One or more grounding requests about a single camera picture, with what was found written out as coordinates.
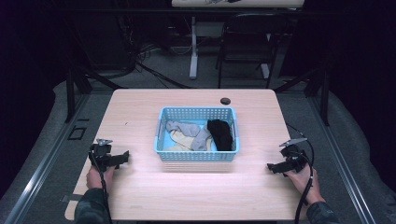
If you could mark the black sock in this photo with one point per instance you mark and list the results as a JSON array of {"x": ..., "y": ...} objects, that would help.
[{"x": 221, "y": 134}]

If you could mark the black metal stand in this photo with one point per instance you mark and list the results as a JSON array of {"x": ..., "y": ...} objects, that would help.
[
  {"x": 311, "y": 84},
  {"x": 84, "y": 77}
]

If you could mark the blue plastic basket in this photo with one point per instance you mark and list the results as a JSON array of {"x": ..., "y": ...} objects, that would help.
[{"x": 196, "y": 133}]

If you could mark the person's right hand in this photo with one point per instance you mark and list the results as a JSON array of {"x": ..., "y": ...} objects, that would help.
[{"x": 305, "y": 183}]

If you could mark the black round table grommet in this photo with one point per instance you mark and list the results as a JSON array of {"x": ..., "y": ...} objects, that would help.
[{"x": 225, "y": 100}]

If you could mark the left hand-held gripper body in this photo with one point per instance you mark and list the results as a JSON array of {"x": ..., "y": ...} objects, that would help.
[{"x": 101, "y": 153}]

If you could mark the person's left hand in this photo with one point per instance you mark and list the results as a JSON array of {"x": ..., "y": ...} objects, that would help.
[{"x": 99, "y": 178}]

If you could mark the grey tape strip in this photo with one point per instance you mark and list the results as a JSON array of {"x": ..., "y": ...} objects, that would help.
[{"x": 71, "y": 198}]

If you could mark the black chair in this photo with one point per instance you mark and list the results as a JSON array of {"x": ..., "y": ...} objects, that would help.
[{"x": 249, "y": 46}]

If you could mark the cream sock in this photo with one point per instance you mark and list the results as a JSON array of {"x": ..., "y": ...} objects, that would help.
[{"x": 182, "y": 141}]

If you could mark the grey sock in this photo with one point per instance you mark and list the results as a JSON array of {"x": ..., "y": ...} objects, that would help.
[{"x": 193, "y": 133}]

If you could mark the white desk with legs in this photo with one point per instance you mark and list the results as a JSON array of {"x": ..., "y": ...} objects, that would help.
[{"x": 218, "y": 31}]

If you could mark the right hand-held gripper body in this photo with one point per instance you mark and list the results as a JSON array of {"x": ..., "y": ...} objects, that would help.
[{"x": 294, "y": 155}]

